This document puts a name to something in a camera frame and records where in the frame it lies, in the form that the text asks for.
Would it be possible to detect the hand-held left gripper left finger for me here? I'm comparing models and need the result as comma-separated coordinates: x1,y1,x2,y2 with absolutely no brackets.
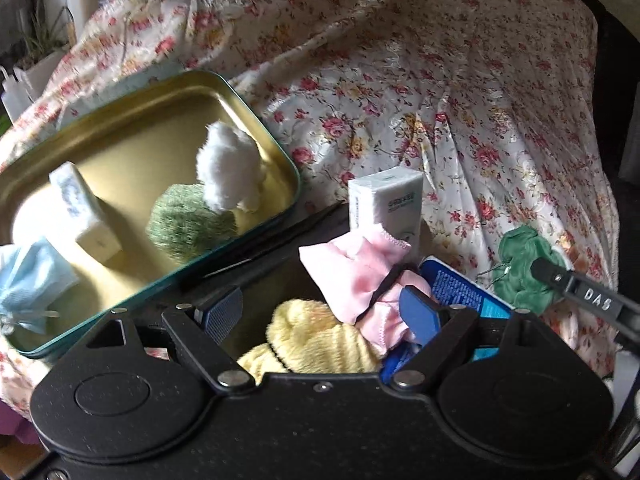
75,287,256,394

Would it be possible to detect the yellow towel bundle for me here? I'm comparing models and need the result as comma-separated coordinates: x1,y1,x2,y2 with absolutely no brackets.
237,299,383,386

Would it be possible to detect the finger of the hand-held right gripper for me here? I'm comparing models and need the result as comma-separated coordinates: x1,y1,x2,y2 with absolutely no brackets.
529,256,640,348

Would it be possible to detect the black hair tie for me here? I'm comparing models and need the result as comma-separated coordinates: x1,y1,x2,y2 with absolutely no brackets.
369,261,407,307

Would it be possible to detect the green velvet scrunchie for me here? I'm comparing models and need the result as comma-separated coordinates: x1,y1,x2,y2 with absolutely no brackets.
492,225,571,311

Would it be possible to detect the black box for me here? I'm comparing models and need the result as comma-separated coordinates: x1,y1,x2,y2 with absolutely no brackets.
200,200,351,311

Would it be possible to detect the white tissue pack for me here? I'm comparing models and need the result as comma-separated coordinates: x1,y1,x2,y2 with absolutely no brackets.
348,169,425,256
49,160,123,263

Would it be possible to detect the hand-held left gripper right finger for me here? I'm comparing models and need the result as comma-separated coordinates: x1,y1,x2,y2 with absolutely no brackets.
392,285,571,392

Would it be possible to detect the green knitted scrubber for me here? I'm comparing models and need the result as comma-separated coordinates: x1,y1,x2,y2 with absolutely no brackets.
145,182,238,263

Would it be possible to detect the purple block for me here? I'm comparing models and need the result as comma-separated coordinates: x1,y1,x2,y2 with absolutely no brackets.
0,400,41,445

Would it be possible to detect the pink cloth bundle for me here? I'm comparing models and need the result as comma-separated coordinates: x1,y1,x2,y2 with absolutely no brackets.
299,222,433,356

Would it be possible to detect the potted plant in white pot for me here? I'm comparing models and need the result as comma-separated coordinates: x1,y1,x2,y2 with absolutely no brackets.
10,0,76,106

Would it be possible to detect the blue face mask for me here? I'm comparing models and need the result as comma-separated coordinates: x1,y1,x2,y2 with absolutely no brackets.
0,237,81,333

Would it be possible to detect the white plush toy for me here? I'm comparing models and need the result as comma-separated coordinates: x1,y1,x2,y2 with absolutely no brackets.
195,120,263,213

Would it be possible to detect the dark bed frame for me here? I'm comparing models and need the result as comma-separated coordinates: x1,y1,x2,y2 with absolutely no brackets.
575,0,640,181

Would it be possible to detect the blue printed box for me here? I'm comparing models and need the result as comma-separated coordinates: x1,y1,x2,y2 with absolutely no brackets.
380,255,513,378

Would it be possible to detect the green metal tin tray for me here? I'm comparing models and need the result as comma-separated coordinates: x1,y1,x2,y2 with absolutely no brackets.
0,70,303,358

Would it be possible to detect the white squeeze bottle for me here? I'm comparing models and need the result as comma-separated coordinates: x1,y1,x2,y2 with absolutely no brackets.
0,65,31,121

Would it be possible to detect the floral bedspread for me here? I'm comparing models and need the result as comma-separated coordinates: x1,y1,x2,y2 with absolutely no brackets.
0,0,621,411

